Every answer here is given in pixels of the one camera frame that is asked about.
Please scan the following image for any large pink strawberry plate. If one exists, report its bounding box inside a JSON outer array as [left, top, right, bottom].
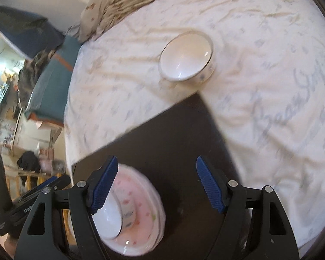
[[101, 164, 166, 257]]

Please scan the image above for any small white bowl dark rim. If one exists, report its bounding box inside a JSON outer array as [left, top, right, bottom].
[[158, 31, 215, 85]]

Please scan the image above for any white nightstand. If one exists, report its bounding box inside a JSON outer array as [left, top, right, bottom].
[[11, 112, 62, 156]]

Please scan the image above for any black table mat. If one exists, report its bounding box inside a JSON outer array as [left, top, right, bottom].
[[72, 94, 239, 259]]

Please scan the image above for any white floral bed sheet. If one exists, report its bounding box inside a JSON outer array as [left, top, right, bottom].
[[64, 0, 325, 247]]

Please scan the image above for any camouflage jacket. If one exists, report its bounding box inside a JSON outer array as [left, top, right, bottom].
[[17, 49, 56, 109]]

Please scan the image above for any teal bed frame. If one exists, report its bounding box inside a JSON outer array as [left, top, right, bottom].
[[0, 6, 81, 126]]

